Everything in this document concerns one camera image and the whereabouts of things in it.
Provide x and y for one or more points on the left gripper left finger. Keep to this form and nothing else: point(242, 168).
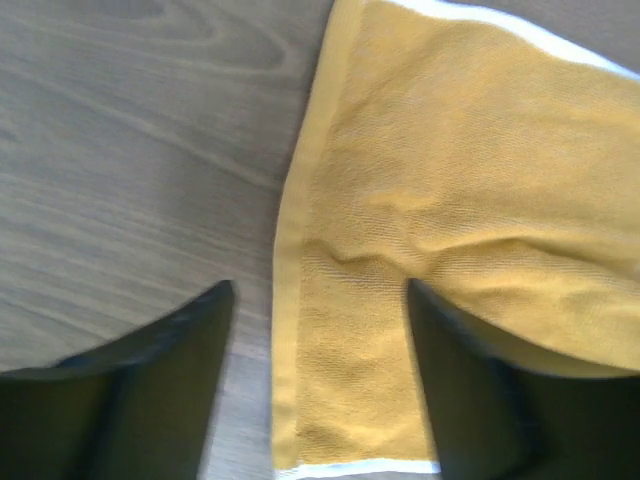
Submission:
point(138, 407)

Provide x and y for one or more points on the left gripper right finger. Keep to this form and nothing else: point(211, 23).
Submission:
point(501, 407)

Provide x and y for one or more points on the yellow brown bear towel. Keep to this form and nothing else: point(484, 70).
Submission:
point(472, 150)

